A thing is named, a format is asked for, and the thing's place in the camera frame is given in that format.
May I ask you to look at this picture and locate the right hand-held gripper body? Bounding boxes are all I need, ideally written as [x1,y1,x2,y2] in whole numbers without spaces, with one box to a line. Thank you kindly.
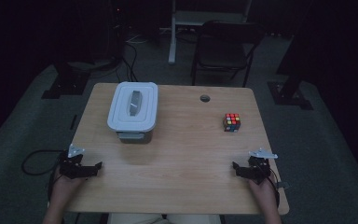
[249,147,278,185]

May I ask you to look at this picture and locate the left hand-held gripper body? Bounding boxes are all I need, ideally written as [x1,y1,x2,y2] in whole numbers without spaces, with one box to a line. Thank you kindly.
[59,143,88,180]

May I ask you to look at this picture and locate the multicoloured puzzle cube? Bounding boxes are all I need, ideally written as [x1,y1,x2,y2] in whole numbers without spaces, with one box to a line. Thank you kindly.
[223,113,241,133]

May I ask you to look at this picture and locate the clear grey storage container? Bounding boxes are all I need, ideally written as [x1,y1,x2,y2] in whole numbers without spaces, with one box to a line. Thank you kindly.
[115,128,154,145]

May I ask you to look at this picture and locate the white lid with grey handle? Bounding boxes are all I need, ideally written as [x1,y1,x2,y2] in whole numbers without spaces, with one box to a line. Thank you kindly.
[106,81,158,133]

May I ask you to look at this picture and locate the person's left hand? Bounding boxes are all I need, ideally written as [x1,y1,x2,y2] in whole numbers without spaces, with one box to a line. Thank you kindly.
[50,169,85,200]

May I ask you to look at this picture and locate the person's right hand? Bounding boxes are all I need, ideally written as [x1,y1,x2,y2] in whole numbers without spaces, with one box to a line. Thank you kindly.
[249,178,278,206]

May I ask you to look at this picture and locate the black stand with flat base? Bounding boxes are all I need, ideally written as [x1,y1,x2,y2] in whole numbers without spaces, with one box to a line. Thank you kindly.
[41,60,91,100]
[267,0,314,110]

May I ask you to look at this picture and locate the person's beige pants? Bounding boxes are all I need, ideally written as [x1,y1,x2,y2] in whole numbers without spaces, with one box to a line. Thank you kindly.
[106,213,222,224]

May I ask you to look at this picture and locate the black folding chair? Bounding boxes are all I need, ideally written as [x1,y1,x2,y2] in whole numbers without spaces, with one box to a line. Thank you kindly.
[190,20,267,88]

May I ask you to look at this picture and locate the dark equipment tower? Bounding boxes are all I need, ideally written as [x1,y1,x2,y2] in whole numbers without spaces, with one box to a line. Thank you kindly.
[105,0,128,63]

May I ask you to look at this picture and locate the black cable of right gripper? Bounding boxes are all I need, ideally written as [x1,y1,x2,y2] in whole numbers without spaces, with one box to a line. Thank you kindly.
[268,169,282,207]

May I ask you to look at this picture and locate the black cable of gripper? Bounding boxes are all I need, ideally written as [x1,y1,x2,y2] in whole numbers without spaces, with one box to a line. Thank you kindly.
[21,149,66,202]
[268,169,282,207]

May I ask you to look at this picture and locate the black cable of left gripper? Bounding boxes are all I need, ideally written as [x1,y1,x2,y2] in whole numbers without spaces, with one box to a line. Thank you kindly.
[21,149,66,202]

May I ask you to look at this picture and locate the black floor cables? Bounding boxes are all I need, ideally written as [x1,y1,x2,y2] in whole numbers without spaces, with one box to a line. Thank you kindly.
[115,40,140,84]

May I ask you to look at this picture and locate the white desk frame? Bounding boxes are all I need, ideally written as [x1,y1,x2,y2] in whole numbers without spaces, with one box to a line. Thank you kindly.
[167,0,253,65]

